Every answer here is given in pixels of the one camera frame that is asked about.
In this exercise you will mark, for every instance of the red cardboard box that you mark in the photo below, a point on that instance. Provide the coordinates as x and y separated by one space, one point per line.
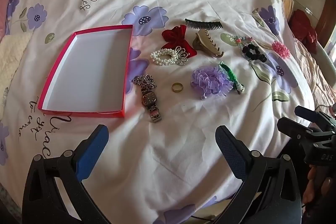
86 69

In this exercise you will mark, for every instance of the black scrunchie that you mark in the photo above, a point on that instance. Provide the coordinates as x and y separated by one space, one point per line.
260 57

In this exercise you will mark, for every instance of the red velvet bow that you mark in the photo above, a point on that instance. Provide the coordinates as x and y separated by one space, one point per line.
173 35

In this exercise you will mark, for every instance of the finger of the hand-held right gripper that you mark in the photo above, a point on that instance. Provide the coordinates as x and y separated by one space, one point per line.
294 128
309 115

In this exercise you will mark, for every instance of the beige pink blanket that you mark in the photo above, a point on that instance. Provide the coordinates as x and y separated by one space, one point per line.
315 77

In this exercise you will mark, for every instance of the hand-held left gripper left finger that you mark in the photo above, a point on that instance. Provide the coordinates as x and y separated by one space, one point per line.
92 153

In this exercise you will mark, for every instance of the tan claw hair clip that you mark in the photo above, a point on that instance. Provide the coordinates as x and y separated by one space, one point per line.
202 41

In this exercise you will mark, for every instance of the silver wrist watch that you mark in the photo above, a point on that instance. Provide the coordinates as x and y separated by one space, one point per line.
148 98

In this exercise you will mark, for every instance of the cream fluffy blanket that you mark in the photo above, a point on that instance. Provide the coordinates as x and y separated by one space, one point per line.
13 61

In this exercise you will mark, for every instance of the person's right hand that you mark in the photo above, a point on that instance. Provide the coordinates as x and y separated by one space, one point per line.
307 195

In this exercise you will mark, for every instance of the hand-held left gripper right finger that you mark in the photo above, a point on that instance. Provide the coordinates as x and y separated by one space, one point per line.
231 153

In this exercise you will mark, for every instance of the red cloth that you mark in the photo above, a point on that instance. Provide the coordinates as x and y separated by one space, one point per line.
302 27

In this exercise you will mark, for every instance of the black hair comb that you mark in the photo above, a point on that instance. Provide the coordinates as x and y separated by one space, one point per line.
199 24

